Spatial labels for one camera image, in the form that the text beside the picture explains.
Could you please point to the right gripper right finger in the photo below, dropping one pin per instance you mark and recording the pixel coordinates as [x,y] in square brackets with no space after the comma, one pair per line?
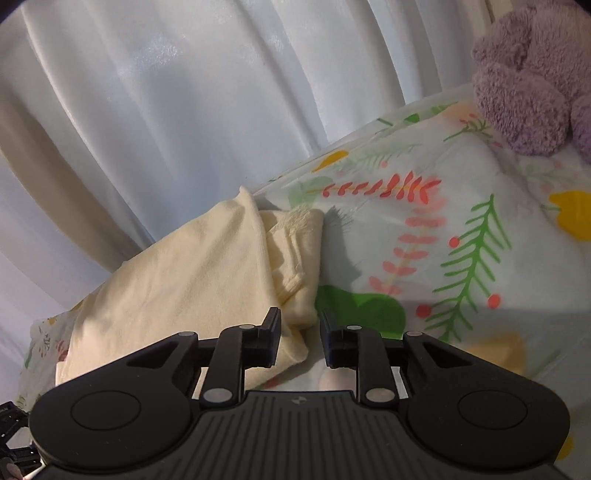
[362,350]

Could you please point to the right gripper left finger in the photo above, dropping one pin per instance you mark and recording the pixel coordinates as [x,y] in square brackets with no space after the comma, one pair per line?
[237,349]

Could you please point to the cream knit sweater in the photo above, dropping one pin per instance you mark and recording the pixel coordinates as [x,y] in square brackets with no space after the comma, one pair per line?
[225,268]

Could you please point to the floral plastic bed cover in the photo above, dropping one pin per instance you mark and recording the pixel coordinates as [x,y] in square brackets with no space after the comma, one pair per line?
[432,223]

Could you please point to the beige drape curtain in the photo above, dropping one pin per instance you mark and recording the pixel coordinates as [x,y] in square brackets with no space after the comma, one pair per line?
[56,188]

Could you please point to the white sheer curtain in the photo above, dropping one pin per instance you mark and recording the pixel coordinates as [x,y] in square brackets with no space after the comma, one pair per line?
[163,108]

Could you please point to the purple plush teddy bear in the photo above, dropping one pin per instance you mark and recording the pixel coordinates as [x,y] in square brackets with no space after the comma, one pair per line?
[532,79]

